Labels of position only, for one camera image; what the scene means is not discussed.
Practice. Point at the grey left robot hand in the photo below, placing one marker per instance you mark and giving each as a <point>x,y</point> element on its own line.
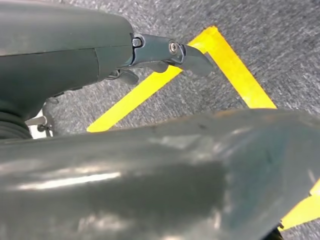
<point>62,49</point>

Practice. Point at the yellow floor tape square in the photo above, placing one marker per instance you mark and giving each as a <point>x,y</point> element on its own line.
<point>232,69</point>

